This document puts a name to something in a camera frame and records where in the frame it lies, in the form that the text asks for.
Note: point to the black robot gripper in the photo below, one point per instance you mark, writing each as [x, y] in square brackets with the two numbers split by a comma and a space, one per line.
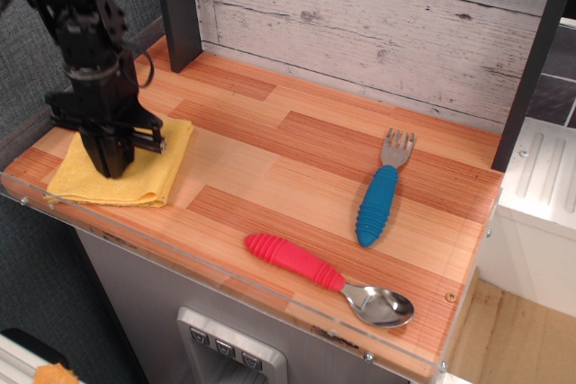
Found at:
[107, 101]

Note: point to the yellow rag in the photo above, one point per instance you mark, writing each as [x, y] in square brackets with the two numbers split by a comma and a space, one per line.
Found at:
[146, 182]

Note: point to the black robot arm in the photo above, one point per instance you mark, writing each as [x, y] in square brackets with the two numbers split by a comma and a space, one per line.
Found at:
[89, 34]

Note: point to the grey toy fridge cabinet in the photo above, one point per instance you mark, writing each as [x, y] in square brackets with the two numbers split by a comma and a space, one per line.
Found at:
[146, 296]

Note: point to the clear acrylic edge guard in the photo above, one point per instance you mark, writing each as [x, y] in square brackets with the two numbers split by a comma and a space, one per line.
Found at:
[285, 295]

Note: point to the silver dispenser panel with buttons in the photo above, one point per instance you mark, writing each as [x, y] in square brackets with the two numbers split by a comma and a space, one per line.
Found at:
[220, 354]

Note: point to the orange object at corner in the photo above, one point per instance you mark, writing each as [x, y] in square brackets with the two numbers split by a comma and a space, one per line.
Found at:
[54, 374]

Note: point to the white toy sink unit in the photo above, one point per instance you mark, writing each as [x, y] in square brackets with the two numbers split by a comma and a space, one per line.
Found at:
[529, 246]

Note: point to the dark left shelf post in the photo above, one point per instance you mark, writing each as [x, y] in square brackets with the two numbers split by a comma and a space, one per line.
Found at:
[182, 31]

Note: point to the dark shelf post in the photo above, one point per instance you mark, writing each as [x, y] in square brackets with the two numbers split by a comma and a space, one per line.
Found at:
[544, 37]
[182, 31]

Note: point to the blue handled metal fork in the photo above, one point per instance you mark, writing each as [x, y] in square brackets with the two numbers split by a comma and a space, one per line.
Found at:
[375, 208]

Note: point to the red handled metal spoon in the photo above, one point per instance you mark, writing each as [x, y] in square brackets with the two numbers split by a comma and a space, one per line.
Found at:
[374, 306]

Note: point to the dark right shelf post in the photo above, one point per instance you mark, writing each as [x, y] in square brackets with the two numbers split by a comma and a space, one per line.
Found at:
[544, 37]

